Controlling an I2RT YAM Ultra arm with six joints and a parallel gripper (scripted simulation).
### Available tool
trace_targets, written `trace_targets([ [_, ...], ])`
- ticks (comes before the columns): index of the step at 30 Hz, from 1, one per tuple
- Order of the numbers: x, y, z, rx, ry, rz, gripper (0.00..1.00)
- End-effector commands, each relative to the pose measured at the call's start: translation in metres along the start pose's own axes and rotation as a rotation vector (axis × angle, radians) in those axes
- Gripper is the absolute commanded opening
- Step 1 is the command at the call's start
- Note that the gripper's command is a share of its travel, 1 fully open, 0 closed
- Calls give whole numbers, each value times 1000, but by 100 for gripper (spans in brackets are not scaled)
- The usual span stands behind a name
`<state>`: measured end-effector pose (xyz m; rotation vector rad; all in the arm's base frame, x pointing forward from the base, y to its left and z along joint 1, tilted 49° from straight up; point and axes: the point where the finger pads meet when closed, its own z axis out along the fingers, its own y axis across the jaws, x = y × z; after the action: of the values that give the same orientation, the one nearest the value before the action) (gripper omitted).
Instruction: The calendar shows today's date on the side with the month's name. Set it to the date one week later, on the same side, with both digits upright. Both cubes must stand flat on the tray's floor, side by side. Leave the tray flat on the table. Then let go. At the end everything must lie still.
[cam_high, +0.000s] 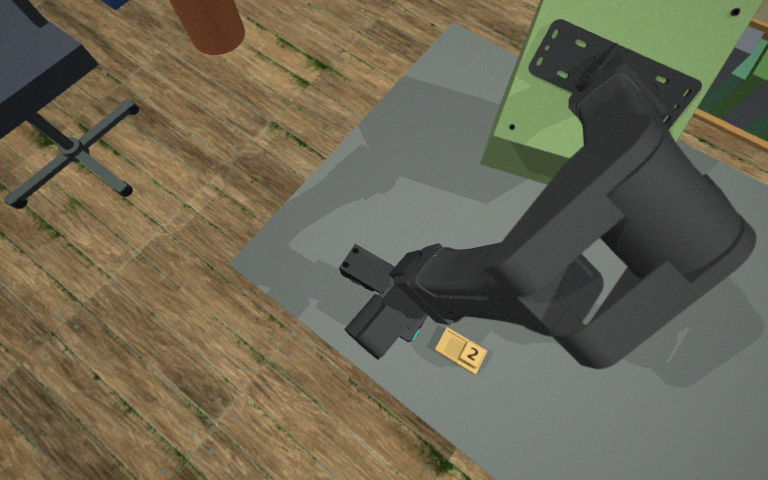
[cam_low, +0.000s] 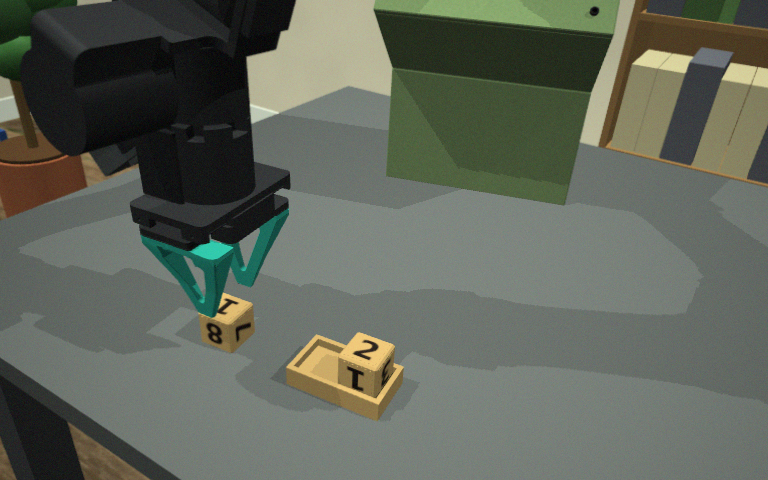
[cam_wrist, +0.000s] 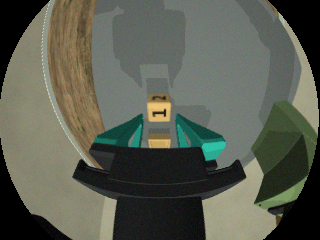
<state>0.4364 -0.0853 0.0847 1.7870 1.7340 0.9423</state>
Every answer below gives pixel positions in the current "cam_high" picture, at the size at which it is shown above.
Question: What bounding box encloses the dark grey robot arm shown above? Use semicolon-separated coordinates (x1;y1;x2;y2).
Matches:
339;19;757;369

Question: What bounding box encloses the tan wooden tray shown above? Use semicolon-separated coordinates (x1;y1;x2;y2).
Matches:
434;327;487;374

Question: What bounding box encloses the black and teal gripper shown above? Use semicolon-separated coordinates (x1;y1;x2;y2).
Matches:
399;314;428;342

